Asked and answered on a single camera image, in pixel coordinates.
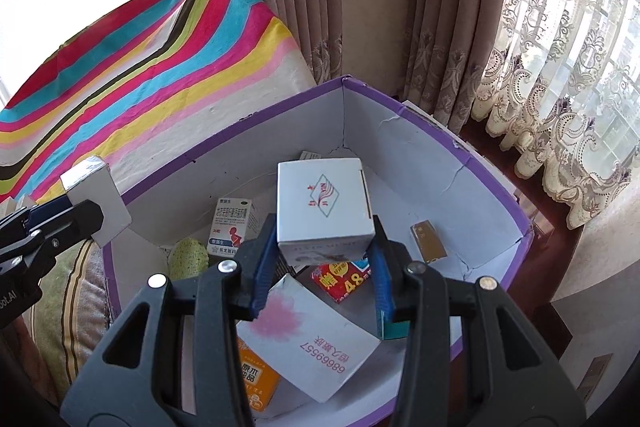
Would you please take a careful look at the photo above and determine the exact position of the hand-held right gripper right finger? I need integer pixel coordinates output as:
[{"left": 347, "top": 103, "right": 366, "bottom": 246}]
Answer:
[{"left": 367, "top": 217, "right": 587, "bottom": 427}]

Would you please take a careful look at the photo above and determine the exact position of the white box with logo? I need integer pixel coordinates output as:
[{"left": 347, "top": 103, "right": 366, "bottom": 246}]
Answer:
[{"left": 276, "top": 158, "right": 377, "bottom": 267}]

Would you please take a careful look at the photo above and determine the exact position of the striped towel cushion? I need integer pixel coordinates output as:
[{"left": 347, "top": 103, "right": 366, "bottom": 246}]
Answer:
[{"left": 10, "top": 237, "right": 111, "bottom": 408}]

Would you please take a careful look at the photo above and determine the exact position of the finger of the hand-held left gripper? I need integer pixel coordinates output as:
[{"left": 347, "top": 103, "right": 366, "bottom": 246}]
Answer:
[
  {"left": 30, "top": 200, "right": 105, "bottom": 260},
  {"left": 0, "top": 197, "right": 68, "bottom": 238}
]

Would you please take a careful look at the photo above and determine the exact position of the small gold box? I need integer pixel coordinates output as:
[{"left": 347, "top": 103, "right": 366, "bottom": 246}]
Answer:
[{"left": 410, "top": 219, "right": 450, "bottom": 264}]

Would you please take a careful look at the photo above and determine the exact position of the multicolour striped cloth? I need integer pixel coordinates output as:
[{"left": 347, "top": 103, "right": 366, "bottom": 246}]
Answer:
[{"left": 0, "top": 0, "right": 318, "bottom": 208}]

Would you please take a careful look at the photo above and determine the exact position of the orange tissue pack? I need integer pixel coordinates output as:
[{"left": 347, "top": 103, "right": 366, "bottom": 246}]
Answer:
[{"left": 235, "top": 337, "right": 281, "bottom": 413}]

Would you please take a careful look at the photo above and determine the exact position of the white red medicine box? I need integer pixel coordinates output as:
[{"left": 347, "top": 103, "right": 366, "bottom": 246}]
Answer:
[{"left": 206, "top": 197, "right": 261, "bottom": 258}]

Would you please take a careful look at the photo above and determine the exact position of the purple cardboard box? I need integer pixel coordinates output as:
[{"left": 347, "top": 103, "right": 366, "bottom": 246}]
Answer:
[{"left": 102, "top": 75, "right": 535, "bottom": 427}]

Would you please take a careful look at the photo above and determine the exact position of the green sponge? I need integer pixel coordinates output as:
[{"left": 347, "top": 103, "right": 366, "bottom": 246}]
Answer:
[{"left": 167, "top": 237, "right": 210, "bottom": 280}]

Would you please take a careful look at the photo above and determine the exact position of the lace curtain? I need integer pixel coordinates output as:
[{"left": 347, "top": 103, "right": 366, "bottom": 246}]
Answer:
[{"left": 470, "top": 0, "right": 640, "bottom": 230}]

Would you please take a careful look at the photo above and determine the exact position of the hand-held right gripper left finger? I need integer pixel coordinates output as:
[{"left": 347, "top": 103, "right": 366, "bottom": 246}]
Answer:
[{"left": 60, "top": 213, "right": 281, "bottom": 427}]

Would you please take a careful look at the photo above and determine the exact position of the green tissue pack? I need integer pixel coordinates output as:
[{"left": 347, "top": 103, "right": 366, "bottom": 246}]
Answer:
[{"left": 375, "top": 307, "right": 413, "bottom": 340}]

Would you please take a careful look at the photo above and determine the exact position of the white box pink flower print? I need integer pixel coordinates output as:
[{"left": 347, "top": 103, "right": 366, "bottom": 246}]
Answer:
[{"left": 235, "top": 274, "right": 382, "bottom": 404}]

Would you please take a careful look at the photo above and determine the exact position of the red tissue pack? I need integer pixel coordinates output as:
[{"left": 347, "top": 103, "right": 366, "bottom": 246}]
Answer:
[{"left": 311, "top": 259, "right": 373, "bottom": 304}]

